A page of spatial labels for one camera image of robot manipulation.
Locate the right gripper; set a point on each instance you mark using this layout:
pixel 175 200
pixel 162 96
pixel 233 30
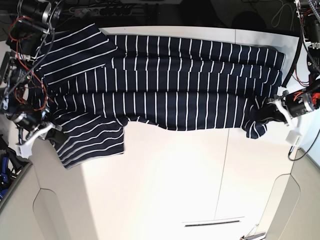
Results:
pixel 29 131

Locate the navy white striped T-shirt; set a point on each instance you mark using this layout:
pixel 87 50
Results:
pixel 94 84

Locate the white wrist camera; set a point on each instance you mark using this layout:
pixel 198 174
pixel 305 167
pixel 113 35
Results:
pixel 293 137
pixel 23 150

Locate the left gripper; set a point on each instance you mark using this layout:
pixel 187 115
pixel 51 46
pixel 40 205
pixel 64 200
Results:
pixel 287 109

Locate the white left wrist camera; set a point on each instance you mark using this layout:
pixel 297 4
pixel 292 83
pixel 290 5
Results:
pixel 293 137

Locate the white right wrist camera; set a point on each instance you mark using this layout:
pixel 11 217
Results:
pixel 23 150

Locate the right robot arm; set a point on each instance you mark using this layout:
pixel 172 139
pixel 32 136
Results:
pixel 24 97

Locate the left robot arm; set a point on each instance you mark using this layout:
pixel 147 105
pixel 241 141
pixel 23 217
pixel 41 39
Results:
pixel 308 13

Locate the grey bin with blue items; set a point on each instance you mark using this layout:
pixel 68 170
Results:
pixel 11 165

